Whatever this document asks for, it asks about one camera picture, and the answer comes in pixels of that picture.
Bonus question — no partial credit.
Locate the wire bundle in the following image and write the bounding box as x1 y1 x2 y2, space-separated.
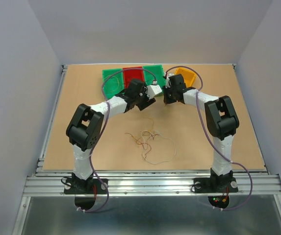
124 117 159 150

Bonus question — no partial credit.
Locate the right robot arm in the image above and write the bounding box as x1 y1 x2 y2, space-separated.
163 74 239 193

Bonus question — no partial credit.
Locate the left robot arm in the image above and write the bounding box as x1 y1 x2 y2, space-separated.
66 79 162 193

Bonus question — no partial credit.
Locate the yellow bin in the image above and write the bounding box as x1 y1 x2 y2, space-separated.
175 68 197 87

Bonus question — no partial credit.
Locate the red bin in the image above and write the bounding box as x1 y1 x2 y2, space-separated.
123 67 145 88

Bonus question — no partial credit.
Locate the right green bin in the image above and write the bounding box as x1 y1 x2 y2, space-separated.
143 64 166 89

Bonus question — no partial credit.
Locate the green bin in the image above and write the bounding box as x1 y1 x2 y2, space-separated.
143 64 166 89
102 69 125 99

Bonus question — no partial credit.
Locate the left green bin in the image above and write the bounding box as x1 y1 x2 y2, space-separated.
102 69 125 99

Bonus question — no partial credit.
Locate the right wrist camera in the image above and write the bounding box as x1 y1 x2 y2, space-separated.
165 73 174 88

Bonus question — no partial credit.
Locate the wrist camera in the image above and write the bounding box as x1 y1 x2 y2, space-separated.
146 85 162 99
165 73 174 88

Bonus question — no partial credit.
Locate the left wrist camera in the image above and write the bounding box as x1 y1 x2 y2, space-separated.
146 85 162 99

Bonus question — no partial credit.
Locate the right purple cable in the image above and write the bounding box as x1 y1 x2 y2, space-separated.
164 65 254 212

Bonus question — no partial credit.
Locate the purple cable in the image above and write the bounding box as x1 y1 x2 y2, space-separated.
164 65 254 212
88 68 159 213

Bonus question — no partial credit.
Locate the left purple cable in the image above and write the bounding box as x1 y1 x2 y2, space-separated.
88 68 159 213

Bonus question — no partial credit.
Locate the white wire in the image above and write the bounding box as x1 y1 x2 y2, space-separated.
140 129 177 165

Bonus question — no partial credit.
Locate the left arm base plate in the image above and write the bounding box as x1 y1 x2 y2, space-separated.
61 177 106 195

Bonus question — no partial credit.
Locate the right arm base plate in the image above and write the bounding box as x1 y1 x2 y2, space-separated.
191 178 239 194

